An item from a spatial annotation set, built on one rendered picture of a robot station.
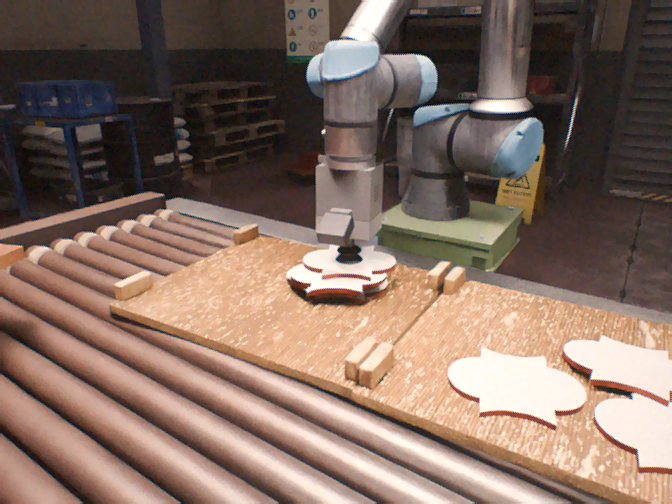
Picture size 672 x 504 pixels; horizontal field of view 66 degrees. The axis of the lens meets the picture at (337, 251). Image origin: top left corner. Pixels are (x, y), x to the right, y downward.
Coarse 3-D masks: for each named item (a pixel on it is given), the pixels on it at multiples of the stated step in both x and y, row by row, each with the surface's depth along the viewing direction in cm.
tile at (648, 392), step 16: (576, 352) 61; (592, 352) 61; (608, 352) 61; (624, 352) 62; (640, 352) 62; (656, 352) 62; (592, 368) 58; (608, 368) 58; (624, 368) 58; (640, 368) 58; (656, 368) 58; (592, 384) 56; (608, 384) 56; (624, 384) 55; (640, 384) 55; (656, 384) 55; (656, 400) 53
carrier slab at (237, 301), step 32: (224, 256) 93; (256, 256) 93; (288, 256) 93; (160, 288) 80; (192, 288) 80; (224, 288) 80; (256, 288) 80; (288, 288) 80; (416, 288) 80; (160, 320) 71; (192, 320) 71; (224, 320) 71; (256, 320) 71; (288, 320) 71; (320, 320) 71; (352, 320) 71; (384, 320) 71; (416, 320) 73; (224, 352) 66; (256, 352) 64; (288, 352) 64; (320, 352) 64; (320, 384) 59; (352, 384) 58
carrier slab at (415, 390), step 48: (480, 288) 80; (432, 336) 67; (480, 336) 67; (528, 336) 67; (576, 336) 67; (624, 336) 67; (384, 384) 58; (432, 384) 58; (432, 432) 53; (480, 432) 50; (528, 432) 50; (576, 432) 50; (576, 480) 46; (624, 480) 45
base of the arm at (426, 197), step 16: (416, 176) 110; (432, 176) 107; (448, 176) 107; (464, 176) 110; (416, 192) 110; (432, 192) 108; (448, 192) 108; (464, 192) 110; (416, 208) 110; (432, 208) 108; (448, 208) 108; (464, 208) 110
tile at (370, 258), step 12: (312, 252) 83; (324, 252) 83; (336, 252) 83; (360, 252) 83; (372, 252) 83; (312, 264) 79; (324, 264) 79; (336, 264) 79; (360, 264) 79; (372, 264) 79; (384, 264) 79; (324, 276) 75; (336, 276) 76; (348, 276) 76; (360, 276) 75
